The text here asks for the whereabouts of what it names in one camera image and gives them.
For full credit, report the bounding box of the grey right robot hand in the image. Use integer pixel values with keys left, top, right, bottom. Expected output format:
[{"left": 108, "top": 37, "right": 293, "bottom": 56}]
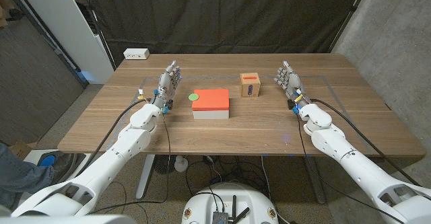
[{"left": 273, "top": 61, "right": 312, "bottom": 114}]

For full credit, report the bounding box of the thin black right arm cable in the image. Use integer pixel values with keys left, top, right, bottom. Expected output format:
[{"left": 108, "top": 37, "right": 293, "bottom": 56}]
[{"left": 296, "top": 114, "right": 405, "bottom": 224}]

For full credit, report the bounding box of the blue foot pedal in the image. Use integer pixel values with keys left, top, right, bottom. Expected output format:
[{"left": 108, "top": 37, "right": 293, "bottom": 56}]
[{"left": 38, "top": 154, "right": 57, "bottom": 167}]

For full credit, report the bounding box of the wooden coin box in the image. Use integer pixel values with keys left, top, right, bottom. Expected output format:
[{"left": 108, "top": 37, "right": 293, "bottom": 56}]
[{"left": 239, "top": 72, "right": 261, "bottom": 98}]

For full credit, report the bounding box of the grey module with black antennas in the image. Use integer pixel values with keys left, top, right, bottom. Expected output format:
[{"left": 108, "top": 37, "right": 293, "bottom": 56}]
[{"left": 211, "top": 194, "right": 251, "bottom": 224}]

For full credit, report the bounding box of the white table leg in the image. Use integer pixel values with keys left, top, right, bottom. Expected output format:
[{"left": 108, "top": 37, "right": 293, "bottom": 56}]
[{"left": 135, "top": 154, "right": 156, "bottom": 200}]

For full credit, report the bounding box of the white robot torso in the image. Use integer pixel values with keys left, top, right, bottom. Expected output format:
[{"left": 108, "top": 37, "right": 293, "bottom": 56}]
[{"left": 181, "top": 182, "right": 279, "bottom": 224}]

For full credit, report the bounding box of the cardboard box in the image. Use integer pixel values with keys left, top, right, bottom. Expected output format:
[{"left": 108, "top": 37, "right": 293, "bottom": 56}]
[{"left": 9, "top": 141, "right": 38, "bottom": 161}]

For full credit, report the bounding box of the person's leg in jeans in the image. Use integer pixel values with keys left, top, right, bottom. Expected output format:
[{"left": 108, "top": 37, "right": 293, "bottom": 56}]
[{"left": 0, "top": 142, "right": 55, "bottom": 208}]

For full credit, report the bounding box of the black curtain backdrop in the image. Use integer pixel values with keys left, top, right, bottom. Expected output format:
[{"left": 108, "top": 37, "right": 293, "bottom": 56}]
[{"left": 82, "top": 0, "right": 366, "bottom": 67}]

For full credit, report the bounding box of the small white round device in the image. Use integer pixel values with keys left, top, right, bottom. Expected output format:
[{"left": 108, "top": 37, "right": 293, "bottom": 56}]
[{"left": 174, "top": 155, "right": 189, "bottom": 173}]

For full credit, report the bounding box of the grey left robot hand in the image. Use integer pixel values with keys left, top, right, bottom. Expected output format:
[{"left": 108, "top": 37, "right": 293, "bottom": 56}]
[{"left": 153, "top": 60, "right": 183, "bottom": 114}]

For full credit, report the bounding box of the white power strip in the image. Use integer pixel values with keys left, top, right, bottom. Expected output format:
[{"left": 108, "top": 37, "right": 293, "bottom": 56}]
[{"left": 123, "top": 48, "right": 150, "bottom": 61}]

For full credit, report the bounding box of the black backdrop stand pole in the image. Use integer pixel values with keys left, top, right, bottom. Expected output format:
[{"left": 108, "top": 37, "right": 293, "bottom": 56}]
[
  {"left": 328, "top": 0, "right": 373, "bottom": 53},
  {"left": 76, "top": 0, "right": 118, "bottom": 72}
]

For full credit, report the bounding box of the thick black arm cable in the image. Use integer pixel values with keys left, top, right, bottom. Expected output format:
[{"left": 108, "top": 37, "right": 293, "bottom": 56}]
[
  {"left": 310, "top": 98, "right": 422, "bottom": 187},
  {"left": 75, "top": 98, "right": 151, "bottom": 178}
]

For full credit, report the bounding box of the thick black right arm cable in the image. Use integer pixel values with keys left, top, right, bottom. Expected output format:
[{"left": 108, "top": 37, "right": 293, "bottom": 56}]
[{"left": 310, "top": 98, "right": 422, "bottom": 187}]

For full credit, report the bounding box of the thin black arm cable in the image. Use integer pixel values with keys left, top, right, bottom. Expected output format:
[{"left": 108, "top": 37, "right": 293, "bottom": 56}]
[
  {"left": 296, "top": 114, "right": 405, "bottom": 224},
  {"left": 86, "top": 114, "right": 172, "bottom": 215}
]

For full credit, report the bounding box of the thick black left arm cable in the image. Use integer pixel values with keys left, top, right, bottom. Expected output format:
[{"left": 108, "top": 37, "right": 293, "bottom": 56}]
[{"left": 75, "top": 98, "right": 151, "bottom": 178}]

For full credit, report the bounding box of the white box with orange lid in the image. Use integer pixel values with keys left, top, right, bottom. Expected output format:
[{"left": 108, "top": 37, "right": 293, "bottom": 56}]
[{"left": 191, "top": 89, "right": 230, "bottom": 120}]

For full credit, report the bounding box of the small black fan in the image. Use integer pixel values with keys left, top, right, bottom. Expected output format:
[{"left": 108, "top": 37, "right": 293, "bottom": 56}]
[{"left": 154, "top": 155, "right": 176, "bottom": 175}]

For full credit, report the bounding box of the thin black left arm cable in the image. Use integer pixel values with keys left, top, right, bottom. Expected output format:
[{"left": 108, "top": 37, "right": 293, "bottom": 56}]
[{"left": 86, "top": 114, "right": 172, "bottom": 215}]

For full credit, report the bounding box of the white cabinet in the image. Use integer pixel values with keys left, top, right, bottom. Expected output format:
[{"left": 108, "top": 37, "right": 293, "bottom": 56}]
[{"left": 13, "top": 0, "right": 114, "bottom": 85}]

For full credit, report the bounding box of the black shoe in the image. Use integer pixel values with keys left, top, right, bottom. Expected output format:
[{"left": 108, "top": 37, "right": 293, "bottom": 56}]
[{"left": 50, "top": 152, "right": 81, "bottom": 181}]

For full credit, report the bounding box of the grey table leg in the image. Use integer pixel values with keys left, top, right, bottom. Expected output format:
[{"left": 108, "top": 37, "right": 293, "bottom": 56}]
[{"left": 302, "top": 155, "right": 327, "bottom": 204}]

